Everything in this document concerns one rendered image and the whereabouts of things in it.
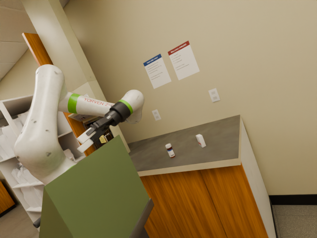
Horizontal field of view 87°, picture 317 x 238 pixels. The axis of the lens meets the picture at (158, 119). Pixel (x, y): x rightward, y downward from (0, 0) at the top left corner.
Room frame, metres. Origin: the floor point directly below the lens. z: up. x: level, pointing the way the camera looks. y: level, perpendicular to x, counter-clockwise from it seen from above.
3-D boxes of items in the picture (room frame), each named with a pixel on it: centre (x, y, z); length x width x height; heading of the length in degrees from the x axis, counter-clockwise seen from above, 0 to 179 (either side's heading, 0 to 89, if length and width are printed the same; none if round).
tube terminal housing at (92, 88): (1.74, 0.52, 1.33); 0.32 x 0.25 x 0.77; 59
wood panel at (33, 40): (1.89, 0.70, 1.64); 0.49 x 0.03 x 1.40; 149
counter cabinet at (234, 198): (1.60, 0.40, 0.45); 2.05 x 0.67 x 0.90; 59
